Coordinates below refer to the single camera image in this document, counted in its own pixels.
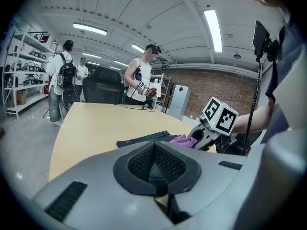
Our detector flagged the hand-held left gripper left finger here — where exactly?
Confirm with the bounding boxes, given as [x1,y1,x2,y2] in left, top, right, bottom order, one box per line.
[32,141,176,230]

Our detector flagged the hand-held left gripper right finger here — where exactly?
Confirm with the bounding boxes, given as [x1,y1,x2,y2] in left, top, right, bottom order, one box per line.
[155,141,247,230]

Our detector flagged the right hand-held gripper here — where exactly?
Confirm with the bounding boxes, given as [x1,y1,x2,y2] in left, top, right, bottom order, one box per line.
[187,96,239,151]

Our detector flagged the purple cloth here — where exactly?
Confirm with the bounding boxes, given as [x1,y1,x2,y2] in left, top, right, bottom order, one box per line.
[168,134,198,150]

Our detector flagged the person's right forearm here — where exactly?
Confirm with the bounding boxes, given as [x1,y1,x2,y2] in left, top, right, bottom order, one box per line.
[232,103,276,134]

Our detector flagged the grey metal cabinet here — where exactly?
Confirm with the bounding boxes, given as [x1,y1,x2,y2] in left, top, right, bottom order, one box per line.
[167,84,192,120]

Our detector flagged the black coat rack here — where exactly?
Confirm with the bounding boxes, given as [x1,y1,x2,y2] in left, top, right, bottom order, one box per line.
[165,79,177,114]

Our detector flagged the white metal shelf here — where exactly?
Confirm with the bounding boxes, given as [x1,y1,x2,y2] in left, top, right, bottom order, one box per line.
[150,72,172,110]
[2,26,55,120]

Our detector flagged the black mesh office chair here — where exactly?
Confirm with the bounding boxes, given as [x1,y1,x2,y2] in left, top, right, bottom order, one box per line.
[82,65,126,104]

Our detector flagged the thin black lamp cable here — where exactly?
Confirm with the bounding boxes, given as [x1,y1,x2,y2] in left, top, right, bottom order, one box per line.
[114,101,156,113]

